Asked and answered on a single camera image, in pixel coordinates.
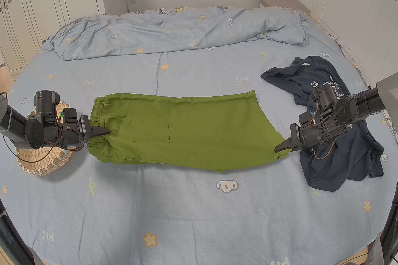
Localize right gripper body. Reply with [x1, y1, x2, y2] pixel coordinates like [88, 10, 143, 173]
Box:
[290, 123, 349, 155]

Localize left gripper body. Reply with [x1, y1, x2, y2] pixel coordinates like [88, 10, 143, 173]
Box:
[58, 116, 91, 152]

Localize green shorts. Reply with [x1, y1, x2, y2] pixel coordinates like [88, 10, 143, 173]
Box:
[86, 90, 288, 174]

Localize round woven basket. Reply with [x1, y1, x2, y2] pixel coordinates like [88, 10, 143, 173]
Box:
[15, 101, 75, 177]

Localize bed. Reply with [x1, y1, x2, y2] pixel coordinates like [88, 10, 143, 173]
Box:
[0, 0, 398, 265]

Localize dark blue printed T-shirt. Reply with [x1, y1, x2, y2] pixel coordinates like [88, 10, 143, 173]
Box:
[261, 56, 385, 193]

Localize white wardrobe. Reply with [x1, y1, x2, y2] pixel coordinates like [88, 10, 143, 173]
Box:
[0, 0, 106, 82]

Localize grey bedside table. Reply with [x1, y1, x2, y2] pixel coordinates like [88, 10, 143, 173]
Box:
[257, 0, 311, 14]

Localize pale blue quilt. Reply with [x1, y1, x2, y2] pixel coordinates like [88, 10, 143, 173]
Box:
[41, 6, 309, 61]

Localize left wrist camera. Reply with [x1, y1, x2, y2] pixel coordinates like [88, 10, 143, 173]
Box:
[62, 107, 79, 124]

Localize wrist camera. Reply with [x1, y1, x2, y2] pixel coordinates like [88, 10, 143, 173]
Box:
[62, 107, 79, 124]
[298, 111, 314, 128]

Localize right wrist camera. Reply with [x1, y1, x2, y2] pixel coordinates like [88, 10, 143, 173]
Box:
[298, 111, 314, 128]

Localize black cable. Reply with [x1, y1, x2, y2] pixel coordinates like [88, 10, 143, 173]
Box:
[1, 133, 54, 164]

